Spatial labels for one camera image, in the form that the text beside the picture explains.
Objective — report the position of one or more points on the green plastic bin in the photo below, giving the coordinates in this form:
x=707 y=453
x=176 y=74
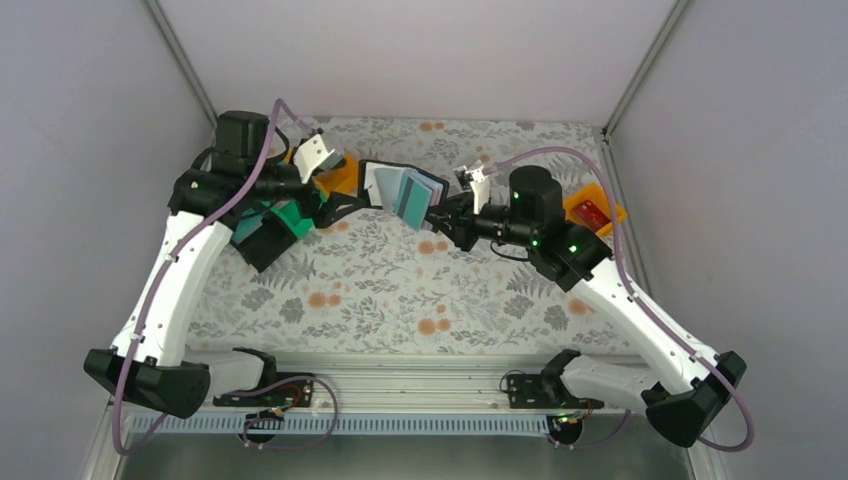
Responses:
x=255 y=209

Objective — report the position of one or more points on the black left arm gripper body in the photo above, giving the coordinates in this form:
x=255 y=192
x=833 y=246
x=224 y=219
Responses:
x=307 y=203

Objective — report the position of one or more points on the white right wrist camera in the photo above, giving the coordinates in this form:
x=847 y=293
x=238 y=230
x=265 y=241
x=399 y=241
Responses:
x=474 y=178

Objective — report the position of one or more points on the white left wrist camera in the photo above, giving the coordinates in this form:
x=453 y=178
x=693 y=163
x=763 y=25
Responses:
x=320 y=151

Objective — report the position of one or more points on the red cards in bin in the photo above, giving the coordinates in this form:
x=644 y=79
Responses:
x=588 y=214

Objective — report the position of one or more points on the black leather card holder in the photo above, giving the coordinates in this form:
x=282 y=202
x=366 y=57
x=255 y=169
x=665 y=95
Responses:
x=379 y=184

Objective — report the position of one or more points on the black plastic bin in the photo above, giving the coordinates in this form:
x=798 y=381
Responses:
x=262 y=246

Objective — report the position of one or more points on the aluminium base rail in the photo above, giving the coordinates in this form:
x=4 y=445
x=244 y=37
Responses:
x=458 y=396

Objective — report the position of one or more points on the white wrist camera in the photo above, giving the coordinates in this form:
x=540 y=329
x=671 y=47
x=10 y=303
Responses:
x=320 y=151
x=474 y=178

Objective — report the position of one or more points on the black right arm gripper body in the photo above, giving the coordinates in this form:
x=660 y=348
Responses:
x=467 y=236

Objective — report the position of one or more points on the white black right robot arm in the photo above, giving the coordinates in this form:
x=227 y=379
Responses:
x=684 y=383

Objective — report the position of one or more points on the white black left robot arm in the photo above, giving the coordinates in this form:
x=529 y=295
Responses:
x=147 y=363

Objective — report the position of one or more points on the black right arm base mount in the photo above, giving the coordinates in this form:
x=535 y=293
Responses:
x=534 y=392

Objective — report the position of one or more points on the orange plastic bin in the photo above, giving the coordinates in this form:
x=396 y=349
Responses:
x=341 y=179
x=596 y=194

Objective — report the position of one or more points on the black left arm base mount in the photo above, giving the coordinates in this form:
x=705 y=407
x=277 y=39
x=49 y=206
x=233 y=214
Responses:
x=283 y=390

